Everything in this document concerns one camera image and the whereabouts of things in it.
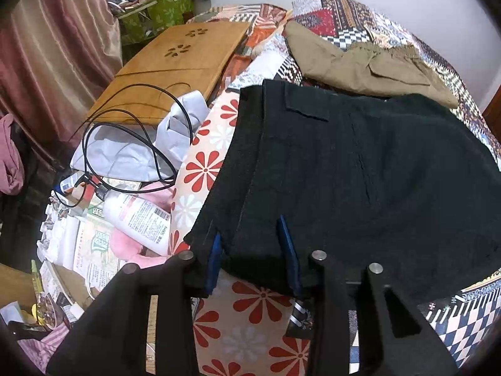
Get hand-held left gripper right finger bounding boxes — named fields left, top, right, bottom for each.
left=276, top=216, right=458, bottom=376

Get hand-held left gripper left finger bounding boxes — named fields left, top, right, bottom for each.
left=46, top=232, right=225, bottom=376

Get black pants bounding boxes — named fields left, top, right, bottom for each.
left=183, top=79, right=501, bottom=305

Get khaki pants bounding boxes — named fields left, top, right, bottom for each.
left=284, top=21, right=460, bottom=109

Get black striped clothing tag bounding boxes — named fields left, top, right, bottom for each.
left=286, top=299, right=314, bottom=340

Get red flower print pillow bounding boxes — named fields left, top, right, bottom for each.
left=168, top=88, right=365, bottom=376

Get white plastic bottle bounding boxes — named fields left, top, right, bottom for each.
left=94, top=186, right=172, bottom=255

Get heap of paper packets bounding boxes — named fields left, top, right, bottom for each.
left=30, top=180, right=132, bottom=324

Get white cloth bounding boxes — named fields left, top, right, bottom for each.
left=70, top=90, right=208, bottom=183

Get patchwork bedspread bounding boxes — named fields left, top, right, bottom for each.
left=219, top=0, right=501, bottom=376

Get wooden lap desk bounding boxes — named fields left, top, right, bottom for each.
left=85, top=21, right=251, bottom=126

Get striped orange quilt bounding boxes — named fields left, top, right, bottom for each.
left=187, top=3, right=293, bottom=72

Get mauve cloth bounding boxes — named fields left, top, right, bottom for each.
left=0, top=113, right=26, bottom=196

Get green patterned storage box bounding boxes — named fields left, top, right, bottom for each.
left=116, top=0, right=195, bottom=44

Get striped brown curtain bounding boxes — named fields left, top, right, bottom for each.
left=0, top=0, right=124, bottom=158

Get black charging cable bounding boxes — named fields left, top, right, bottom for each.
left=51, top=82, right=195, bottom=209

